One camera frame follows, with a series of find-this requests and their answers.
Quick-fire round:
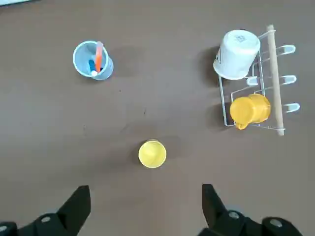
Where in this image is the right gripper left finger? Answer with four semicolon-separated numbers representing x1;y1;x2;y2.
0;185;92;236

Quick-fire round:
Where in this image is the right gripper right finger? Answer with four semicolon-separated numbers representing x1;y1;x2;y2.
198;183;305;236

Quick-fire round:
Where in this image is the yellow plastic cup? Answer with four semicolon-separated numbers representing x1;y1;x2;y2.
138;139;167;169

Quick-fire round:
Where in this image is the yellow mug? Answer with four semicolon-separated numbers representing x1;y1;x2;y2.
229;93;272;130

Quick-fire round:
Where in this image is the blue marker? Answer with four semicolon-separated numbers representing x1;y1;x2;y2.
88;59;98;77

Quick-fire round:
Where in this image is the clear plastic beaker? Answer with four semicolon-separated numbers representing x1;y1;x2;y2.
72;40;115;81

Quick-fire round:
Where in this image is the orange marker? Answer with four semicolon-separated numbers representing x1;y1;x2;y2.
95;41;104;74

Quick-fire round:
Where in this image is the white ceramic mug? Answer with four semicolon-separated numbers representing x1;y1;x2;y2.
213;29;261;81

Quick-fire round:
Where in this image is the white wire cup rack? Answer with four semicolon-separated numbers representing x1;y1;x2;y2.
218;24;301;137

